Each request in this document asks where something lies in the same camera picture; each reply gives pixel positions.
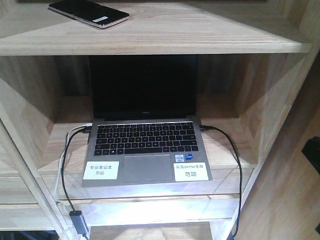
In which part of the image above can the grey usb adapter with cable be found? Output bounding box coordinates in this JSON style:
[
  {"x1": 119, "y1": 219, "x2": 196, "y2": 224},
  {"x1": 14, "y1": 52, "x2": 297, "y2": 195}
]
[{"x1": 59, "y1": 127, "x2": 92, "y2": 240}]

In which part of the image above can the black cable right of laptop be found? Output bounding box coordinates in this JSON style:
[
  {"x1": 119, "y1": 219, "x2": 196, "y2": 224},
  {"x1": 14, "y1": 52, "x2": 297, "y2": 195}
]
[{"x1": 199, "y1": 124, "x2": 244, "y2": 238}]

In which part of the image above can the grey laptop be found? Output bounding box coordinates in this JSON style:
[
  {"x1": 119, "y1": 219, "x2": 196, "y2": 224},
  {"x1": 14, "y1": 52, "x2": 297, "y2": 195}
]
[{"x1": 82, "y1": 54, "x2": 213, "y2": 187}]

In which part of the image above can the black smartphone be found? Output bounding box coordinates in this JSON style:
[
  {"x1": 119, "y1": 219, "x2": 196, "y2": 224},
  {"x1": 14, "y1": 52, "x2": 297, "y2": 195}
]
[{"x1": 48, "y1": 0, "x2": 130, "y2": 29}]

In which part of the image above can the white laptop cable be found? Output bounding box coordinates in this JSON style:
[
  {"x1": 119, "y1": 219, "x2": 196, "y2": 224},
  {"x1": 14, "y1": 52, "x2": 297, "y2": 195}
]
[{"x1": 53, "y1": 123, "x2": 93, "y2": 201}]

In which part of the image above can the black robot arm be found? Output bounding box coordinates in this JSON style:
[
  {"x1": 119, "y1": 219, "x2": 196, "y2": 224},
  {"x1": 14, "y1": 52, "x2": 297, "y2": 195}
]
[{"x1": 301, "y1": 136, "x2": 320, "y2": 174}]

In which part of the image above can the wooden desk shelf unit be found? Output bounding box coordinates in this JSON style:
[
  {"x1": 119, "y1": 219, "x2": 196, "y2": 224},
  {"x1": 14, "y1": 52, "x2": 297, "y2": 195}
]
[{"x1": 0, "y1": 0, "x2": 320, "y2": 240}]

